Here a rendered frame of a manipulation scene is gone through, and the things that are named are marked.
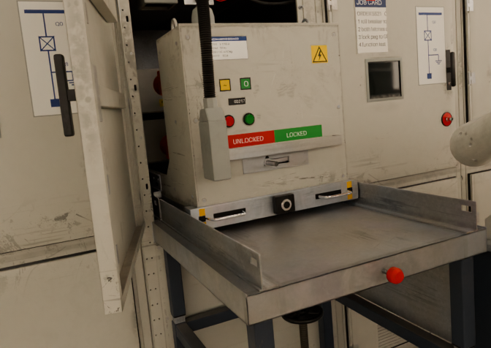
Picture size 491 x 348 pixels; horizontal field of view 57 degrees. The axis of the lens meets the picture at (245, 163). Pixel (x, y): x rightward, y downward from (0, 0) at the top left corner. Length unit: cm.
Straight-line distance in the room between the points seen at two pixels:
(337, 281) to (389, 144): 101
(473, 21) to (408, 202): 112
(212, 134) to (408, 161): 104
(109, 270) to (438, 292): 85
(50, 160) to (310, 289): 81
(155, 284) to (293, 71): 78
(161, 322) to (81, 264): 33
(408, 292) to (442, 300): 12
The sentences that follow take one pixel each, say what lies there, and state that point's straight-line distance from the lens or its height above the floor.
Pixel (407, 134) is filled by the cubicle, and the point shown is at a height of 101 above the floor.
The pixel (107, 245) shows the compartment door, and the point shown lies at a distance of 82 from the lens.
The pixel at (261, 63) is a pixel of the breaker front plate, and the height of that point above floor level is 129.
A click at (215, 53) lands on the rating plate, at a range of 122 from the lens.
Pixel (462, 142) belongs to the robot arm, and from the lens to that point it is 139.
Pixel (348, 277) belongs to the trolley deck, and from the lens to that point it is 94.
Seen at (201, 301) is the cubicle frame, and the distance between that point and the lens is 157.
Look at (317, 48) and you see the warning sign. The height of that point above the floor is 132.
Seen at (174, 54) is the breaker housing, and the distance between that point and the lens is 124.
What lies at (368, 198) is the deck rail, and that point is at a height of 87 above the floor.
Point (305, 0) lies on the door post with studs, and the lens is 170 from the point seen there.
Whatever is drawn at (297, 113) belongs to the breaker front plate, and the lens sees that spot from 132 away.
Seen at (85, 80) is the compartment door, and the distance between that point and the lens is 80.
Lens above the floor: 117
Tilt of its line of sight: 7 degrees down
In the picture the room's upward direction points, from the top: 5 degrees counter-clockwise
